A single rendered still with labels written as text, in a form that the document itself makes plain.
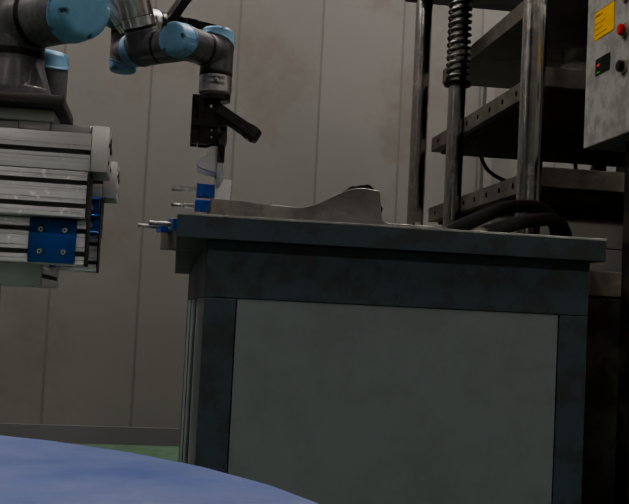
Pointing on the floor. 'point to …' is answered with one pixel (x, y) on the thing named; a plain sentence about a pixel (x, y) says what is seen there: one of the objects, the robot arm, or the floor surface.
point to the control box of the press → (609, 66)
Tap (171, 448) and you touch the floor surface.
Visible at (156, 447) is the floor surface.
